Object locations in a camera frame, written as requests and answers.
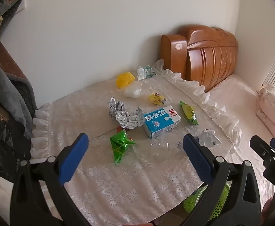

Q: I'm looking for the brown cloth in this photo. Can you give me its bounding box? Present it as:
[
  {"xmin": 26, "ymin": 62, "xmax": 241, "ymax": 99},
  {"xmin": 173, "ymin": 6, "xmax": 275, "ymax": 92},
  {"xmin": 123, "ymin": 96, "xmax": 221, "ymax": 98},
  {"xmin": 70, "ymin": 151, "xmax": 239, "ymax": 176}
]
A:
[{"xmin": 0, "ymin": 41, "xmax": 28, "ymax": 82}]

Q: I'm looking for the carved wooden headboard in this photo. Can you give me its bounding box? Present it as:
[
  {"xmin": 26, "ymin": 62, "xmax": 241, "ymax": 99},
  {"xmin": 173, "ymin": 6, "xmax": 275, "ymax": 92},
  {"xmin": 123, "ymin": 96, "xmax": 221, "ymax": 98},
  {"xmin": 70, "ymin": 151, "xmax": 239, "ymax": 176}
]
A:
[{"xmin": 161, "ymin": 25, "xmax": 238, "ymax": 92}]

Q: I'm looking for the white lace tablecloth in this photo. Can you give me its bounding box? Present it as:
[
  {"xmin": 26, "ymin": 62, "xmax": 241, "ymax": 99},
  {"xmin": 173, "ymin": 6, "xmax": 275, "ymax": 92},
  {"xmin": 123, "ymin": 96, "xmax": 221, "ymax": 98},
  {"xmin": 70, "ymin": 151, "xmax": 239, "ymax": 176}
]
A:
[{"xmin": 30, "ymin": 60, "xmax": 242, "ymax": 226}]

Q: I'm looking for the pink bed sheet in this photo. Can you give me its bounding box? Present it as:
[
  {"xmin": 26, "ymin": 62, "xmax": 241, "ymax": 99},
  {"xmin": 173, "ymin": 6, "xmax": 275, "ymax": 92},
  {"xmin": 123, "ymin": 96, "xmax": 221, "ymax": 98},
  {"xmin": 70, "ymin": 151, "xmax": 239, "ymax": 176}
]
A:
[{"xmin": 208, "ymin": 74, "xmax": 275, "ymax": 193}]

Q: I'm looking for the yellow foam fruit net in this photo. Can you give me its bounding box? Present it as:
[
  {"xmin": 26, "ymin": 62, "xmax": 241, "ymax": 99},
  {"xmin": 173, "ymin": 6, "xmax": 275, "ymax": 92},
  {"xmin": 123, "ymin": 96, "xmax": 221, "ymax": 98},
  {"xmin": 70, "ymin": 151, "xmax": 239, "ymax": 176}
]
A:
[{"xmin": 116, "ymin": 73, "xmax": 136, "ymax": 89}]

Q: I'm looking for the white wall plate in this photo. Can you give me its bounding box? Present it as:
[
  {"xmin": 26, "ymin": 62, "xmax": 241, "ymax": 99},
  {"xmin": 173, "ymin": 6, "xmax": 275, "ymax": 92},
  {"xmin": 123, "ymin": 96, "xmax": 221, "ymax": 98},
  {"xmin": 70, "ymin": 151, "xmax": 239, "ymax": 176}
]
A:
[{"xmin": 16, "ymin": 0, "xmax": 27, "ymax": 15}]

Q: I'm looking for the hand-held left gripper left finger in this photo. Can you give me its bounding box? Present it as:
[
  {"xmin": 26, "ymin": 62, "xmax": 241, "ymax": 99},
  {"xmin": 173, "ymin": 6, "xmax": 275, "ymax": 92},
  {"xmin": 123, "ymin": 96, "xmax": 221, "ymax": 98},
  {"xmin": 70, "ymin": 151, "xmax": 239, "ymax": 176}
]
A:
[{"xmin": 10, "ymin": 132, "xmax": 92, "ymax": 226}]

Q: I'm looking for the small aluminium foil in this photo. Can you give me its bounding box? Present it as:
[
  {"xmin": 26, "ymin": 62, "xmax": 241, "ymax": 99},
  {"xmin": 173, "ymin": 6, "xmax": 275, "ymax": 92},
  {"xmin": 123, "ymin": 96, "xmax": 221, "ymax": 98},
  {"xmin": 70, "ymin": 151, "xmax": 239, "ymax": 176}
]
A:
[{"xmin": 108, "ymin": 96, "xmax": 126, "ymax": 118}]

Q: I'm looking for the clear plastic container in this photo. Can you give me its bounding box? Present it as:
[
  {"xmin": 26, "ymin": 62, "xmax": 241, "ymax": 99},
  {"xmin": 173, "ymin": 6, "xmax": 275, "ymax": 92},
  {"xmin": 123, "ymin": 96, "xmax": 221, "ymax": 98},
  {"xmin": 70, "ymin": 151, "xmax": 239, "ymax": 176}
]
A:
[{"xmin": 150, "ymin": 133, "xmax": 187, "ymax": 152}]

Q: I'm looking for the grey hanging garment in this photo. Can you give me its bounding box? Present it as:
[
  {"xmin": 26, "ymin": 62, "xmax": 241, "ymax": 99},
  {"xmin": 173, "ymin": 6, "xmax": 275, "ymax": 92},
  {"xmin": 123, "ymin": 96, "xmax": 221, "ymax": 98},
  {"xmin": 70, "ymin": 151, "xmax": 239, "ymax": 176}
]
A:
[{"xmin": 0, "ymin": 0, "xmax": 37, "ymax": 139}]

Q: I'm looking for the blue and white milk carton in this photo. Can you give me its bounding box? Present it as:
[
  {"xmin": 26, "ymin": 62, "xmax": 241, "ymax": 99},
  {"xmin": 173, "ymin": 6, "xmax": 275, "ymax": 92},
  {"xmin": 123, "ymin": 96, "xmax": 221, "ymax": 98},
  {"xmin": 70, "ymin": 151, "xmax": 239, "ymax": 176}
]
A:
[{"xmin": 142, "ymin": 105, "xmax": 182, "ymax": 139}]

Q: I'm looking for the white and green crumpled packet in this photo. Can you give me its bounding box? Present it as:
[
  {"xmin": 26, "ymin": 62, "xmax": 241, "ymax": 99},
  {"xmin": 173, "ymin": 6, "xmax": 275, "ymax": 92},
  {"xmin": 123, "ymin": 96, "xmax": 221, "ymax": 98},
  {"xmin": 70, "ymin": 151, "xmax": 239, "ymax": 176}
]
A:
[{"xmin": 137, "ymin": 65, "xmax": 157, "ymax": 80}]

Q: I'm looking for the green leaf wrapper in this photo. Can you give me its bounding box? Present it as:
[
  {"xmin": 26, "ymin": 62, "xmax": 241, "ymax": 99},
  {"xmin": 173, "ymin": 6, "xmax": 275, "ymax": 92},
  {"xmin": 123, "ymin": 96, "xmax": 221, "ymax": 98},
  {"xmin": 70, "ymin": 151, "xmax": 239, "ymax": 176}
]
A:
[{"xmin": 109, "ymin": 131, "xmax": 137, "ymax": 165}]

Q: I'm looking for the clear plastic bag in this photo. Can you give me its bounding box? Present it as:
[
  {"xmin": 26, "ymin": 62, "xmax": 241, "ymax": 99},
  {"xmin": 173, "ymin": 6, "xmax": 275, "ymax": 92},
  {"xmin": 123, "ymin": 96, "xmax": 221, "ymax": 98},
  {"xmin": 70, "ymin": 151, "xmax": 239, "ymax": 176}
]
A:
[{"xmin": 123, "ymin": 83, "xmax": 144, "ymax": 98}]

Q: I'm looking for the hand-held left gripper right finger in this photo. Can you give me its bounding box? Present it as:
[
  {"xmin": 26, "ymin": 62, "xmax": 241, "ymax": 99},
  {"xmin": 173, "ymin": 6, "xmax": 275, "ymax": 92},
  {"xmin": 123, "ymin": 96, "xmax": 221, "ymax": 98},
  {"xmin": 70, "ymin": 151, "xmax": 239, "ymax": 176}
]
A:
[{"xmin": 181, "ymin": 133, "xmax": 262, "ymax": 226}]

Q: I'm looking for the white pillow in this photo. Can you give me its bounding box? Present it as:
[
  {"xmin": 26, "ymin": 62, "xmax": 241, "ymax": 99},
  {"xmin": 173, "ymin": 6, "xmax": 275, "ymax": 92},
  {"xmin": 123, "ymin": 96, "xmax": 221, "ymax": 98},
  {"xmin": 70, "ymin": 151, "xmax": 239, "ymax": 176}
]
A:
[{"xmin": 256, "ymin": 83, "xmax": 275, "ymax": 144}]

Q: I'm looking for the green snack packet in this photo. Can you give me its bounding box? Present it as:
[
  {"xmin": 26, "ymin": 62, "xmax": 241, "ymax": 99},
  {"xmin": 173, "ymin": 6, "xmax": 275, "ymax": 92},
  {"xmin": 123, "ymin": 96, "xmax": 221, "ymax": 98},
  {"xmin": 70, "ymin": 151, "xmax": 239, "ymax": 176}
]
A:
[{"xmin": 179, "ymin": 100, "xmax": 199, "ymax": 126}]

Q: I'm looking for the black bag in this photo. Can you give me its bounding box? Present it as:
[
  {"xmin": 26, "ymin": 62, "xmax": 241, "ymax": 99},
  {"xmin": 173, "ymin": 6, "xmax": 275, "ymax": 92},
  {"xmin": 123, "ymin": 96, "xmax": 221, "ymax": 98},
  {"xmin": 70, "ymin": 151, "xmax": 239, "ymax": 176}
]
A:
[{"xmin": 0, "ymin": 94, "xmax": 33, "ymax": 184}]

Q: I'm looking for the white crumpled paper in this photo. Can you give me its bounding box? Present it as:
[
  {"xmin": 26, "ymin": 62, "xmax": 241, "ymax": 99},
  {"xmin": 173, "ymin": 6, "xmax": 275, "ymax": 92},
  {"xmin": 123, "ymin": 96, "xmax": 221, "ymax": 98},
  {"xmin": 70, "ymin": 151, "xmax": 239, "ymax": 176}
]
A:
[{"xmin": 197, "ymin": 129, "xmax": 221, "ymax": 147}]

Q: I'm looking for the small yellow wrapper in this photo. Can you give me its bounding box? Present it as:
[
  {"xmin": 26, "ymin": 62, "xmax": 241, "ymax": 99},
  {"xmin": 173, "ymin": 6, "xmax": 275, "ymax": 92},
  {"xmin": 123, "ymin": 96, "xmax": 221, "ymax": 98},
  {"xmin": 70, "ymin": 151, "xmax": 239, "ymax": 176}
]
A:
[{"xmin": 148, "ymin": 94, "xmax": 166, "ymax": 104}]

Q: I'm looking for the large crumpled aluminium foil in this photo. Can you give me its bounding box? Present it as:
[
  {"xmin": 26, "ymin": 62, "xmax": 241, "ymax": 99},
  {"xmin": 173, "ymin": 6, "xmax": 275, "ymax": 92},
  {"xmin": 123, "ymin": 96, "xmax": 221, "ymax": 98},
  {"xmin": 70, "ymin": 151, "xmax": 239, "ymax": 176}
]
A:
[{"xmin": 116, "ymin": 106, "xmax": 145, "ymax": 131}]

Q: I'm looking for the green mesh basket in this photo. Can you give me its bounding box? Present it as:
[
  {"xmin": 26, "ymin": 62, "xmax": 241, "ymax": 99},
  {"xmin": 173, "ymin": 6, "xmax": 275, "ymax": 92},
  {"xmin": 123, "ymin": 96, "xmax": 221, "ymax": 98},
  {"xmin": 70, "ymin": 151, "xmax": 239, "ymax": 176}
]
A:
[{"xmin": 183, "ymin": 183, "xmax": 231, "ymax": 220}]

